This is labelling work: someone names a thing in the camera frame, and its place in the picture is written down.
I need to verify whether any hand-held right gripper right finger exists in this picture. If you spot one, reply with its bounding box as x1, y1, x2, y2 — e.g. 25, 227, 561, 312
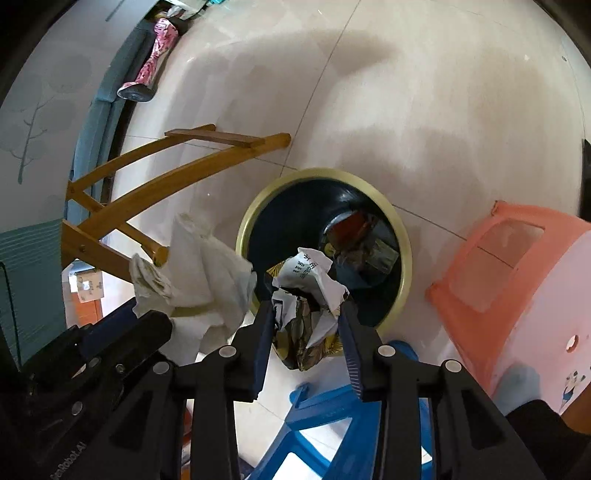
338, 299, 548, 480

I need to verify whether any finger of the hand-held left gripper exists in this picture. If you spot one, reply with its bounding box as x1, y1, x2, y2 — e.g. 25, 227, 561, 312
76, 302, 144, 356
88, 311, 174, 384

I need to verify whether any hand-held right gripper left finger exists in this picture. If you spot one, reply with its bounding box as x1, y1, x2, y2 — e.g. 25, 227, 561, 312
88, 274, 277, 480

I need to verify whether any patterned wrapper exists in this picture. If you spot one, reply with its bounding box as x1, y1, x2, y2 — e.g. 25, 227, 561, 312
270, 247, 349, 372

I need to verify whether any white tissue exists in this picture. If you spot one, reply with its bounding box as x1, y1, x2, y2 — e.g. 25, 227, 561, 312
129, 212, 258, 363

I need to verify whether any dark blue bin cream rim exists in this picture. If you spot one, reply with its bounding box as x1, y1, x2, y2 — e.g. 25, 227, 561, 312
235, 168, 413, 329

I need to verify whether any labelled cardboard box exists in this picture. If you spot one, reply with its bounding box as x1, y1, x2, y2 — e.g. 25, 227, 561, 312
68, 270, 105, 305

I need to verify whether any blue plastic stool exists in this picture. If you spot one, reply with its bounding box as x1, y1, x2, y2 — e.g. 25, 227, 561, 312
252, 342, 437, 480

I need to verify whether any pink plastic stool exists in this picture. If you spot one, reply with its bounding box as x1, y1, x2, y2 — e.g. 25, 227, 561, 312
425, 200, 591, 435

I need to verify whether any pink floral item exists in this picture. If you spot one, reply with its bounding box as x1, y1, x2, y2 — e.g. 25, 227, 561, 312
116, 17, 180, 101

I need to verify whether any dark object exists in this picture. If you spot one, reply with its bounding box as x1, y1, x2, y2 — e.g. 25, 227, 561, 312
579, 138, 591, 217

